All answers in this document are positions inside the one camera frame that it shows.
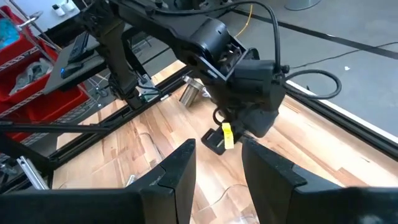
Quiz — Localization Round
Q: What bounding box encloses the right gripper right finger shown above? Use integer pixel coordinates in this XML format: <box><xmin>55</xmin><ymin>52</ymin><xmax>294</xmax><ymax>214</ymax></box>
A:
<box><xmin>241</xmin><ymin>136</ymin><xmax>398</xmax><ymax>224</ymax></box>

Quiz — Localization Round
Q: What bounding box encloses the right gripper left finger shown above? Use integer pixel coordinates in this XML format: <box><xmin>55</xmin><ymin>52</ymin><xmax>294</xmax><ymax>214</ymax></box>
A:
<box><xmin>0</xmin><ymin>138</ymin><xmax>197</xmax><ymax>224</ymax></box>

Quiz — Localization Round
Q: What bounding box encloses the silver AA battery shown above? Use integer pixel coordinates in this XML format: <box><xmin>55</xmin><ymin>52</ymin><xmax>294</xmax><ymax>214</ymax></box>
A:
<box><xmin>125</xmin><ymin>174</ymin><xmax>138</xmax><ymax>188</ymax></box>

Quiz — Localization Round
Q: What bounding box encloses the shiny metal cylinder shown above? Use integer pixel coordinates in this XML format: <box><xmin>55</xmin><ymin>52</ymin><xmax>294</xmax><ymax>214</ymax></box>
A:
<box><xmin>179</xmin><ymin>75</ymin><xmax>203</xmax><ymax>108</ymax></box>

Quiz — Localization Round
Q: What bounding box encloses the grey round floor base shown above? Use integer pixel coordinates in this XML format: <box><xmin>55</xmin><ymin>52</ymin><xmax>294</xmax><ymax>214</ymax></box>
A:
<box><xmin>284</xmin><ymin>0</ymin><xmax>322</xmax><ymax>11</ymax></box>

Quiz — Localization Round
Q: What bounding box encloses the black horizontal rod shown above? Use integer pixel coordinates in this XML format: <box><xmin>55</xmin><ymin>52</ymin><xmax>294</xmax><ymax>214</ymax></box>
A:
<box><xmin>0</xmin><ymin>120</ymin><xmax>111</xmax><ymax>136</ymax></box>

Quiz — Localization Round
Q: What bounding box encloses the red storage bin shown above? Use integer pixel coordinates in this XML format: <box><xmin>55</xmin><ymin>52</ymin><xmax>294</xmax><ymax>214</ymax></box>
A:
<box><xmin>26</xmin><ymin>82</ymin><xmax>91</xmax><ymax>124</ymax></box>
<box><xmin>0</xmin><ymin>5</ymin><xmax>43</xmax><ymax>65</ymax></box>
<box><xmin>0</xmin><ymin>49</ymin><xmax>60</xmax><ymax>105</ymax></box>

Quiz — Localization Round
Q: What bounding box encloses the silver aluminium extrusion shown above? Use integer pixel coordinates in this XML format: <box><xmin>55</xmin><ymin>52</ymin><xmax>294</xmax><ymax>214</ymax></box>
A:
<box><xmin>16</xmin><ymin>155</ymin><xmax>50</xmax><ymax>191</ymax></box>

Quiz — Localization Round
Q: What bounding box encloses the grey metal shelf plate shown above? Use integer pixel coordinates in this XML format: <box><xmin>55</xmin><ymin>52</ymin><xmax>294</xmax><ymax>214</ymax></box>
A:
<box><xmin>42</xmin><ymin>30</ymin><xmax>108</xmax><ymax>96</ymax></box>

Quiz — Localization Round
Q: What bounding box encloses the black handheld device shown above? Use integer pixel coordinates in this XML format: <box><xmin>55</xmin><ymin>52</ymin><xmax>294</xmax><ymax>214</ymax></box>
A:
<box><xmin>67</xmin><ymin>30</ymin><xmax>91</xmax><ymax>65</ymax></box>

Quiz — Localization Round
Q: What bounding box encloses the grey plastic bag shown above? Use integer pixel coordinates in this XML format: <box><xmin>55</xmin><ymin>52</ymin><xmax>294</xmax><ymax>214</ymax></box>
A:
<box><xmin>9</xmin><ymin>58</ymin><xmax>54</xmax><ymax>96</ymax></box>

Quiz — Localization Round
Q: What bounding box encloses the small white bottle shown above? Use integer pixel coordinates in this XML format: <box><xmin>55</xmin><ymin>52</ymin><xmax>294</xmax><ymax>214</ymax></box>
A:
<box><xmin>60</xmin><ymin>0</ymin><xmax>76</xmax><ymax>12</ymax></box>
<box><xmin>51</xmin><ymin>2</ymin><xmax>67</xmax><ymax>17</ymax></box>

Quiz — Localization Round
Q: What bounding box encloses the teal bag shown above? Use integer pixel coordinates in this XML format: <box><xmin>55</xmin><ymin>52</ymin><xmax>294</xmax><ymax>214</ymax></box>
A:
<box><xmin>0</xmin><ymin>17</ymin><xmax>21</xmax><ymax>50</ymax></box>

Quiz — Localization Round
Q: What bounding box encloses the yellow cable tag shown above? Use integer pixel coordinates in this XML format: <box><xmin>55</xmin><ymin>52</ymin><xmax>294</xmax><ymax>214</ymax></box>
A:
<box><xmin>221</xmin><ymin>122</ymin><xmax>234</xmax><ymax>150</ymax></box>

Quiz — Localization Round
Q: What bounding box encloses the yellow cable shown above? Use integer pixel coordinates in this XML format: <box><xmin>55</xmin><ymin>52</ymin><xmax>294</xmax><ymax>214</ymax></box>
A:
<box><xmin>234</xmin><ymin>4</ymin><xmax>254</xmax><ymax>38</ymax></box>

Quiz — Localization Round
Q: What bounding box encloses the black floor cable cover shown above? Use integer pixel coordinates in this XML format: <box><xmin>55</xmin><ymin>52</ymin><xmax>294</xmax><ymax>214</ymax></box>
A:
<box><xmin>231</xmin><ymin>7</ymin><xmax>398</xmax><ymax>60</ymax></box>

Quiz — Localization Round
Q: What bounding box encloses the thin black floor cable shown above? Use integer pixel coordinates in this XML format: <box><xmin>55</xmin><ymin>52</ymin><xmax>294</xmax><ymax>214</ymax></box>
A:
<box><xmin>290</xmin><ymin>41</ymin><xmax>398</xmax><ymax>70</ymax></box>

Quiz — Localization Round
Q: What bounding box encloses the black table edge rail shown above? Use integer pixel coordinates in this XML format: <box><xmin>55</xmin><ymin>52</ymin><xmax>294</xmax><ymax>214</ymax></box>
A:
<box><xmin>281</xmin><ymin>79</ymin><xmax>398</xmax><ymax>163</ymax></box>
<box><xmin>46</xmin><ymin>67</ymin><xmax>195</xmax><ymax>175</ymax></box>

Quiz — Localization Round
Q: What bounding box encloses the chrome wire shelf rack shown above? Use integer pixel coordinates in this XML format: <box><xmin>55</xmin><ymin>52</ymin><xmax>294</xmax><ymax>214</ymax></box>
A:
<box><xmin>0</xmin><ymin>0</ymin><xmax>105</xmax><ymax>162</ymax></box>

